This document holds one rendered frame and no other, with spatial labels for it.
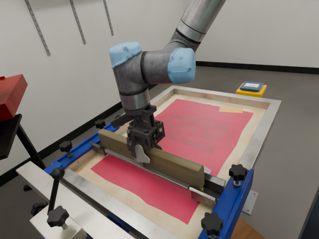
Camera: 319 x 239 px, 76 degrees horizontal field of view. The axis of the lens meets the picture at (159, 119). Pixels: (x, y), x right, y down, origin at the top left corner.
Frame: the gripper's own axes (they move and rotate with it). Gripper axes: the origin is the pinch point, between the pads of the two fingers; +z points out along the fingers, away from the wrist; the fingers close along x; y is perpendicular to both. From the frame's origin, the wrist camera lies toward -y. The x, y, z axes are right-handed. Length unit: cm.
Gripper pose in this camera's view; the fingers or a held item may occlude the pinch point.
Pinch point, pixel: (144, 158)
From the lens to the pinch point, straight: 66.7
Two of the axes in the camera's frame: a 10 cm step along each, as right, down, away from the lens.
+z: 1.4, 8.4, 5.2
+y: 8.0, 2.1, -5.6
